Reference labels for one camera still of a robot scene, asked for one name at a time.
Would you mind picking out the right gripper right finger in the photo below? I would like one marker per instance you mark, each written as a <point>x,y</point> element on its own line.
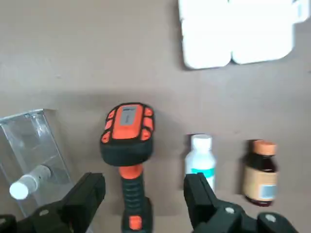
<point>213,213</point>

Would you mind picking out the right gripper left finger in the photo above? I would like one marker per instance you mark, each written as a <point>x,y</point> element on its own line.
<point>73,208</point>

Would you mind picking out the orange black barcode scanner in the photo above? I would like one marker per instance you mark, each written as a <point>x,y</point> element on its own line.
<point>127,145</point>

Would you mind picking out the brown medicine bottle tan label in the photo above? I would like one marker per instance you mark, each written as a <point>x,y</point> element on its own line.
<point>258,174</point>

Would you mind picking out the small white cap bottle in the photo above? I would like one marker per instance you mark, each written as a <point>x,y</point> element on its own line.
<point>22,187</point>

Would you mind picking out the clear acrylic display shelf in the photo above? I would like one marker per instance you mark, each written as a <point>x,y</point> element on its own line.
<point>29,145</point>

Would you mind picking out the white plastic pill case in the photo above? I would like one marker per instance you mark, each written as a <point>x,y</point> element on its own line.
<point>230,36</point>

